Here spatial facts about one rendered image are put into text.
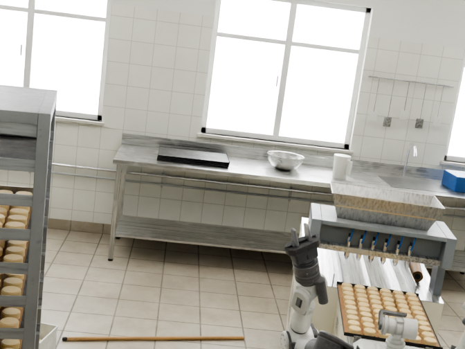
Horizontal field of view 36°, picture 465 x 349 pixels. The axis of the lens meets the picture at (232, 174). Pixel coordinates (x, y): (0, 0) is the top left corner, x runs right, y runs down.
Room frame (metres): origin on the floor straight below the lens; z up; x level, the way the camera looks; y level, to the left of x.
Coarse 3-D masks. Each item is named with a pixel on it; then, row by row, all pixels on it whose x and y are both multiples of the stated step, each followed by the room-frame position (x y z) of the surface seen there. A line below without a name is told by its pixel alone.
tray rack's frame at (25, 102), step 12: (0, 84) 2.11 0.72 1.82; (0, 96) 1.88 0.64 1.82; (12, 96) 1.91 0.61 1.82; (24, 96) 1.93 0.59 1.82; (36, 96) 1.96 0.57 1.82; (48, 96) 1.99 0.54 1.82; (0, 108) 1.68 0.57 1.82; (12, 108) 1.71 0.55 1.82; (24, 108) 1.73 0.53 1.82; (36, 108) 1.75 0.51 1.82; (48, 108) 1.78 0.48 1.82; (0, 120) 1.66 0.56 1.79; (12, 120) 1.67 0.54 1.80; (24, 120) 1.68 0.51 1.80; (36, 120) 1.68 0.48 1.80
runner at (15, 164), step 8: (0, 160) 1.69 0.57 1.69; (8, 160) 1.70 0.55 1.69; (16, 160) 1.70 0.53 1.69; (24, 160) 1.71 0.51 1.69; (32, 160) 1.71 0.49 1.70; (0, 168) 1.69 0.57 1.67; (8, 168) 1.70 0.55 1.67; (16, 168) 1.70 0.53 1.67; (24, 168) 1.71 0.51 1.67; (32, 168) 1.71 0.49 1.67
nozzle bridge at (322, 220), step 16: (320, 208) 3.68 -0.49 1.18; (320, 224) 3.44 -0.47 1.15; (336, 224) 3.43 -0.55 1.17; (352, 224) 3.43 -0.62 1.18; (368, 224) 3.46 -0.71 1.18; (384, 224) 3.50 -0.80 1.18; (320, 240) 3.52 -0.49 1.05; (336, 240) 3.52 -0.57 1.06; (352, 240) 3.51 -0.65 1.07; (368, 240) 3.51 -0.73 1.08; (384, 240) 3.50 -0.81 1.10; (416, 240) 3.49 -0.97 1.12; (432, 240) 3.49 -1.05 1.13; (448, 240) 3.40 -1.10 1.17; (384, 256) 3.45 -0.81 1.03; (400, 256) 3.45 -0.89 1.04; (416, 256) 3.46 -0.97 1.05; (432, 256) 3.48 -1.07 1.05; (448, 256) 3.40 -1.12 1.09; (432, 272) 3.59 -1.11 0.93; (432, 288) 3.53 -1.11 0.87
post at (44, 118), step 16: (48, 112) 1.71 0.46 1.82; (48, 128) 1.69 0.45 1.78; (48, 144) 1.69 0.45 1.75; (32, 208) 1.68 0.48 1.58; (32, 224) 1.68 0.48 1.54; (32, 240) 1.69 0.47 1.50; (32, 256) 1.69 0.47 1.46; (32, 272) 1.69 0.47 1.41; (32, 288) 1.69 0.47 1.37; (32, 304) 1.69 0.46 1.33; (32, 320) 1.69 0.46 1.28; (32, 336) 1.69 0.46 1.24
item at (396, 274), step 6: (390, 264) 3.80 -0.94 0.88; (390, 270) 3.77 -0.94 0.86; (396, 270) 3.65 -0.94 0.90; (396, 276) 3.55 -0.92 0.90; (402, 276) 3.55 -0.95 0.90; (396, 282) 3.53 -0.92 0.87; (402, 282) 3.47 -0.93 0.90; (396, 288) 3.50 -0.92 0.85; (402, 288) 3.37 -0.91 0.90; (426, 348) 2.69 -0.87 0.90; (432, 348) 2.68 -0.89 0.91
